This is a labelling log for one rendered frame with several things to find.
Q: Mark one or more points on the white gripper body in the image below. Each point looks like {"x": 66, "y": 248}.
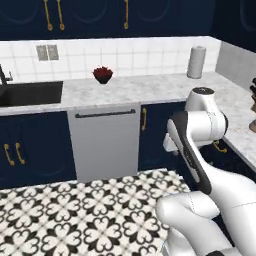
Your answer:
{"x": 169, "y": 142}

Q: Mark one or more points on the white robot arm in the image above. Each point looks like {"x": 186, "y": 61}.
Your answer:
{"x": 203, "y": 125}

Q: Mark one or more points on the black sink basin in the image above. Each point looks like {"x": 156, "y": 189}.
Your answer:
{"x": 30, "y": 93}

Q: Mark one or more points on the navy lower cupboard door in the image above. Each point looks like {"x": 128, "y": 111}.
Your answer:
{"x": 156, "y": 146}
{"x": 230, "y": 163}
{"x": 5, "y": 173}
{"x": 46, "y": 150}

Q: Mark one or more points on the navy cupboard door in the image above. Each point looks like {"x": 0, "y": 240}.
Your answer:
{"x": 5, "y": 173}
{"x": 88, "y": 18}
{"x": 156, "y": 146}
{"x": 166, "y": 16}
{"x": 230, "y": 163}
{"x": 23, "y": 18}
{"x": 46, "y": 150}

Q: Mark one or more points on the grey dishwasher door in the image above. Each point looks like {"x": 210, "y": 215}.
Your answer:
{"x": 105, "y": 150}

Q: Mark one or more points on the grey paper towel roll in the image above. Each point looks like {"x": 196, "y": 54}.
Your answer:
{"x": 196, "y": 63}

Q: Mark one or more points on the dark knife block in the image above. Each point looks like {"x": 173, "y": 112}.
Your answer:
{"x": 253, "y": 106}

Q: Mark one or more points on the dark bowl with red filling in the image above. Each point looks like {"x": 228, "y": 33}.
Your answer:
{"x": 103, "y": 75}

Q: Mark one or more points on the navy upper cupboard door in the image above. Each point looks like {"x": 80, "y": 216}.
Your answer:
{"x": 23, "y": 18}
{"x": 88, "y": 18}
{"x": 166, "y": 16}

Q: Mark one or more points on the navy upper cupboard run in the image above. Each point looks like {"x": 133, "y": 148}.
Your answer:
{"x": 236, "y": 20}

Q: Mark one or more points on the black tap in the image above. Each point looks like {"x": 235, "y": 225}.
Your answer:
{"x": 3, "y": 77}

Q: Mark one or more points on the grey wall socket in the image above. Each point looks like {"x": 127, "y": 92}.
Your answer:
{"x": 41, "y": 53}
{"x": 53, "y": 52}

